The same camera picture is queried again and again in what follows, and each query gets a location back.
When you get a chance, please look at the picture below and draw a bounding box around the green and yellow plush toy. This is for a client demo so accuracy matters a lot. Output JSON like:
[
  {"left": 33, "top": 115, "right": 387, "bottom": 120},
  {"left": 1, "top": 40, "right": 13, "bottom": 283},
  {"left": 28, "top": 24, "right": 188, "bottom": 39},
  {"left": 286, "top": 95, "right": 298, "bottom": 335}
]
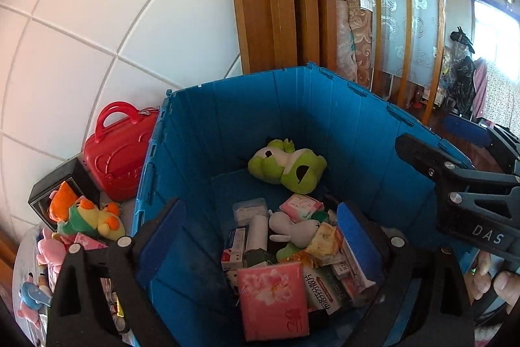
[{"left": 57, "top": 197, "right": 126, "bottom": 241}]

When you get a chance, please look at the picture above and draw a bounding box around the blue plastic crate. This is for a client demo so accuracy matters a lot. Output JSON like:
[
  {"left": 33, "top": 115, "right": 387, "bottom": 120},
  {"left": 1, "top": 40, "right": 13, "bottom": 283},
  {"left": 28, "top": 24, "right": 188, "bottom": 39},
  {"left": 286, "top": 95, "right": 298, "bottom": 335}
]
[{"left": 130, "top": 61, "right": 480, "bottom": 347}]

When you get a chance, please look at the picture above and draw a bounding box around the yellow orange snack packet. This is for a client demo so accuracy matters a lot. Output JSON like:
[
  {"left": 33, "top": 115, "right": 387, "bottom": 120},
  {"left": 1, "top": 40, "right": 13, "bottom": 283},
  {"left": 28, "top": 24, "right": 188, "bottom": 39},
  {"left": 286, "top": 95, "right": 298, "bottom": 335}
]
[{"left": 305, "top": 223, "right": 344, "bottom": 266}]

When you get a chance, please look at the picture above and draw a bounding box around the translucent white pack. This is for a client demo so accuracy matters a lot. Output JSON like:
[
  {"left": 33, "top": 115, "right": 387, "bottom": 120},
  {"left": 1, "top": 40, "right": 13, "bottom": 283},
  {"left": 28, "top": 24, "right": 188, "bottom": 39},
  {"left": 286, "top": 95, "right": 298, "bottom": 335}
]
[{"left": 232, "top": 198, "right": 269, "bottom": 228}]

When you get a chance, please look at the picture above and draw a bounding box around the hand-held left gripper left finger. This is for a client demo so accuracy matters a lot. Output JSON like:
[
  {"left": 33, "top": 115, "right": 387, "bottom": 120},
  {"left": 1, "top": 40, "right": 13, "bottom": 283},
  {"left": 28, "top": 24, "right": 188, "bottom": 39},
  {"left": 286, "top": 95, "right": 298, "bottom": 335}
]
[{"left": 45, "top": 198, "right": 188, "bottom": 347}]

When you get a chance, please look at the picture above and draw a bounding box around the pink and white pad pack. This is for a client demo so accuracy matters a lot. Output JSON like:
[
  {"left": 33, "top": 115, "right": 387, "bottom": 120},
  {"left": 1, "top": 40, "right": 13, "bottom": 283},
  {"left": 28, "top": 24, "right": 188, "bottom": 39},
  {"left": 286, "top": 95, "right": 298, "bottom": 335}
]
[{"left": 279, "top": 194, "right": 324, "bottom": 221}]

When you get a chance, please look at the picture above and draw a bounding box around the red and white carton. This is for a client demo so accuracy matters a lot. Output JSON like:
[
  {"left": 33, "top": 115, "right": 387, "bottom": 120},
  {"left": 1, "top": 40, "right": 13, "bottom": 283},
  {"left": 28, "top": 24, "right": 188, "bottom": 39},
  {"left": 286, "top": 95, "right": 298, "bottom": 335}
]
[{"left": 220, "top": 227, "right": 248, "bottom": 270}]

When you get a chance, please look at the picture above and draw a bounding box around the black hanging bag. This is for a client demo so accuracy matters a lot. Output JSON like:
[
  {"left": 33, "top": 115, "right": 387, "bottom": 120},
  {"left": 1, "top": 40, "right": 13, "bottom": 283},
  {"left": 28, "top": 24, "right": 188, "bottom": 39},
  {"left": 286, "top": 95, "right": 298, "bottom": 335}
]
[{"left": 447, "top": 26, "right": 476, "bottom": 116}]

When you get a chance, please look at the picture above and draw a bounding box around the person's right hand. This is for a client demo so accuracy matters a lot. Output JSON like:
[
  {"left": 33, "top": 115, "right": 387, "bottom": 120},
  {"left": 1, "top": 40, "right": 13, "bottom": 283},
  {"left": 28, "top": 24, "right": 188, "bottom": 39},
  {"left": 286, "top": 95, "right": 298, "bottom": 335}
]
[{"left": 471, "top": 251, "right": 520, "bottom": 305}]

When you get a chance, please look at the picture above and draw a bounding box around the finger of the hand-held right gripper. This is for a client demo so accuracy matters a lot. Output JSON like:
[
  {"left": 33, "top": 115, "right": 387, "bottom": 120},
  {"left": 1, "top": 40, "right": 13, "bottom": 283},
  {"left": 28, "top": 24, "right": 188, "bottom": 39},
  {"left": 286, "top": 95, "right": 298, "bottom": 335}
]
[
  {"left": 442, "top": 114, "right": 520, "bottom": 173},
  {"left": 395, "top": 133, "right": 520, "bottom": 195}
]

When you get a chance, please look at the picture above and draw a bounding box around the window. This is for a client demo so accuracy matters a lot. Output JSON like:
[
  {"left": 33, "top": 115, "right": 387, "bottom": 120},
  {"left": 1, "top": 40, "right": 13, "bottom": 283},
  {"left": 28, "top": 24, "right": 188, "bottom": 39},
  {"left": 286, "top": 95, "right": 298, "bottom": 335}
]
[{"left": 471, "top": 0, "right": 520, "bottom": 63}]

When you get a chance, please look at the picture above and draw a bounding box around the white paper roll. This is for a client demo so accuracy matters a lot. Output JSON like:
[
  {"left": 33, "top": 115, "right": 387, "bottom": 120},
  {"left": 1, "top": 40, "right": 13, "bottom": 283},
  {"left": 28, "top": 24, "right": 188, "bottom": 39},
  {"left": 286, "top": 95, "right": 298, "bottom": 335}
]
[{"left": 246, "top": 215, "right": 269, "bottom": 252}]

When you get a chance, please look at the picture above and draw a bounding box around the black gift box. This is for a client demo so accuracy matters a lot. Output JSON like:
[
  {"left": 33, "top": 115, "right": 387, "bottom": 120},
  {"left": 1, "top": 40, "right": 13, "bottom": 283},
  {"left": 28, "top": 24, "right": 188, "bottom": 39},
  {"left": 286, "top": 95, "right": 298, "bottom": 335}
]
[{"left": 28, "top": 158, "right": 100, "bottom": 232}]

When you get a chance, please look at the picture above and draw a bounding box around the red toy suitcase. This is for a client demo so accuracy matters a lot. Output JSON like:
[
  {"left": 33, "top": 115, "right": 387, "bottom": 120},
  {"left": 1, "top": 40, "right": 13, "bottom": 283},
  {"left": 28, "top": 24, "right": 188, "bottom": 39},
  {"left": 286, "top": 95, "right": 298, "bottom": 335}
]
[{"left": 83, "top": 101, "right": 161, "bottom": 202}]

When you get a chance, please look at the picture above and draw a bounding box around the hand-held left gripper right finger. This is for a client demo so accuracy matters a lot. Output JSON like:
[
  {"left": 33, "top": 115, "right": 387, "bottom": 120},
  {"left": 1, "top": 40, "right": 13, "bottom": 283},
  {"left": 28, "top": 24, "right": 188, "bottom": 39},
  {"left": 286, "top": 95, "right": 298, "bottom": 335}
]
[{"left": 336, "top": 201, "right": 475, "bottom": 347}]

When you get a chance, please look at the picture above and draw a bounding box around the pink floral tissue pack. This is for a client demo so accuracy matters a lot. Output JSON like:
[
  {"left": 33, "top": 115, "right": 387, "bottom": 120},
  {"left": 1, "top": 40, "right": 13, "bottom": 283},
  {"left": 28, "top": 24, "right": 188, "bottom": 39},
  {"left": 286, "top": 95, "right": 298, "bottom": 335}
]
[{"left": 237, "top": 261, "right": 310, "bottom": 342}]

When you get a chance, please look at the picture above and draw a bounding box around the pink hanging garment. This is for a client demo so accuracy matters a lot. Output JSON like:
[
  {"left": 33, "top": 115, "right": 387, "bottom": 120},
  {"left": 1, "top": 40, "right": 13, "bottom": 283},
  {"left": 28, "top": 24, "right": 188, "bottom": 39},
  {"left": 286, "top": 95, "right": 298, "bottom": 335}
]
[{"left": 473, "top": 60, "right": 488, "bottom": 120}]

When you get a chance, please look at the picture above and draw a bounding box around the green frog plush toy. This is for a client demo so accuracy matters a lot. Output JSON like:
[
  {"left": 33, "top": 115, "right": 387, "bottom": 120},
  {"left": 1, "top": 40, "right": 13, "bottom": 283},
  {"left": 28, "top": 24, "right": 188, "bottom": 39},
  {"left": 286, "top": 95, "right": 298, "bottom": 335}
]
[{"left": 248, "top": 139, "right": 328, "bottom": 194}]

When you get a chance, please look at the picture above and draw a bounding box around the white and red box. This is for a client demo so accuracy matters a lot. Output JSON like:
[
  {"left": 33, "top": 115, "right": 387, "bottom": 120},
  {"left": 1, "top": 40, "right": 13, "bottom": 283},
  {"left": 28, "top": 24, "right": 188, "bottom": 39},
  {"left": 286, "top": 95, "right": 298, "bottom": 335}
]
[{"left": 331, "top": 237, "right": 376, "bottom": 307}]

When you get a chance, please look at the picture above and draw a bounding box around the frosted glass sliding door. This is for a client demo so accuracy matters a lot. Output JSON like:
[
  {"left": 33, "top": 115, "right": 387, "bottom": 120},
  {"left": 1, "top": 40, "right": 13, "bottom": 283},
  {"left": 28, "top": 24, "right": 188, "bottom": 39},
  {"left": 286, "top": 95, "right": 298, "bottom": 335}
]
[{"left": 349, "top": 0, "right": 445, "bottom": 124}]

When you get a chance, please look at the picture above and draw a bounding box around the white bunny plush toy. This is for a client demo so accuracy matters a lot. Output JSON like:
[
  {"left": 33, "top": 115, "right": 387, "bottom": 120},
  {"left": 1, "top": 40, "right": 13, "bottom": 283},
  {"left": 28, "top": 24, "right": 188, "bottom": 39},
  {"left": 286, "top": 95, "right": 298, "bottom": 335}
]
[{"left": 268, "top": 211, "right": 321, "bottom": 244}]

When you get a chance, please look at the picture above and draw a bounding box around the rolled patterned carpet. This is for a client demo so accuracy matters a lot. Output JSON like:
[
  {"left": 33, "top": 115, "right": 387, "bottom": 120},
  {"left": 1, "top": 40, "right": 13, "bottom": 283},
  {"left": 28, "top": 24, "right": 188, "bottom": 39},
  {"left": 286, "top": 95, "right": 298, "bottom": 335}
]
[{"left": 334, "top": 0, "right": 373, "bottom": 89}]

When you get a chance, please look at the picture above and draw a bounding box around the orange plush toy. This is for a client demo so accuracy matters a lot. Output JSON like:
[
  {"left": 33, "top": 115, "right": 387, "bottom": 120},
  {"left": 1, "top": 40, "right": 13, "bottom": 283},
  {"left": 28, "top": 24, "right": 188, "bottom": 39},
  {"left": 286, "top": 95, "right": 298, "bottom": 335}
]
[{"left": 49, "top": 181, "right": 80, "bottom": 223}]

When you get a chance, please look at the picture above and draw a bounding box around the blue and pink plush toy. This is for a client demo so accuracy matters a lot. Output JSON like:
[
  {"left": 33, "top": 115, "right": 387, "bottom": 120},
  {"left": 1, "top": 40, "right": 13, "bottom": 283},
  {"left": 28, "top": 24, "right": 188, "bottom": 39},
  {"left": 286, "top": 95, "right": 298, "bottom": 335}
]
[{"left": 17, "top": 281, "right": 53, "bottom": 327}]

